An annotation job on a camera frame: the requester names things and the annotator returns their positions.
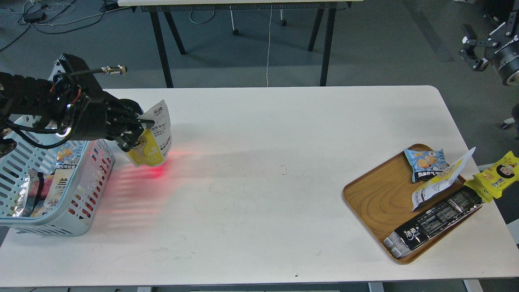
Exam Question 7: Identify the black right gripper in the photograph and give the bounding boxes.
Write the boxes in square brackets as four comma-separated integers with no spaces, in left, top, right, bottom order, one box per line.
[459,11,519,86]

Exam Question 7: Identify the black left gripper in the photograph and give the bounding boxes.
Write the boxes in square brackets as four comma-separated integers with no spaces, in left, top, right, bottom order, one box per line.
[69,90,155,152]

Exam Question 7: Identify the blue snack bag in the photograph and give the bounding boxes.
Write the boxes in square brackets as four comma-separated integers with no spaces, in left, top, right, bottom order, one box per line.
[404,148,448,183]

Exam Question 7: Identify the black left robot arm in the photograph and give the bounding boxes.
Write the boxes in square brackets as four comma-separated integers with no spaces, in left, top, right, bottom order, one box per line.
[0,54,155,157]

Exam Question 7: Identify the yellow cartoon snack bag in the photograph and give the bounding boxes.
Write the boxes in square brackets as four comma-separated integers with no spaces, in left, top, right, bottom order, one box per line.
[464,151,519,203]

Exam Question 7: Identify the round-cornered wooden tray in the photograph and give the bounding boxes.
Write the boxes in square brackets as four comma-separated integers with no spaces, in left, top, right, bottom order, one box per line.
[343,151,484,264]

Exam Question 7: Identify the snack packages inside basket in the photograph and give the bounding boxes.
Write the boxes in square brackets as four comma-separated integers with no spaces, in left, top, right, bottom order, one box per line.
[12,144,86,218]

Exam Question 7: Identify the black-legged background table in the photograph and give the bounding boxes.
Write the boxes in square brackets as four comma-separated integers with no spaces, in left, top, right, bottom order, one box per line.
[117,0,353,88]

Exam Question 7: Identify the floor cables and adapter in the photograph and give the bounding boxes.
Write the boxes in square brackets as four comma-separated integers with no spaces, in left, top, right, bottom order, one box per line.
[0,0,122,52]

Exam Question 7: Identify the black barcode scanner red window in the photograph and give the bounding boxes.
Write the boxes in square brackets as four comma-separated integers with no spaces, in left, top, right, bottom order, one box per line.
[153,152,174,171]

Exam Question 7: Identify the black long snack package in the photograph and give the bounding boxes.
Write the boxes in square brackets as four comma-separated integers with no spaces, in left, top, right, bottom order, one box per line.
[382,186,484,258]

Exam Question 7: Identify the white hanging cable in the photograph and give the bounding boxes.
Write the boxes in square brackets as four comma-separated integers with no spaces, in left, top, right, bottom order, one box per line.
[266,4,273,88]

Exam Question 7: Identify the light blue plastic basket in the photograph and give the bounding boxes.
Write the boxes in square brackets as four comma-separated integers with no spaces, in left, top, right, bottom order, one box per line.
[0,67,116,236]

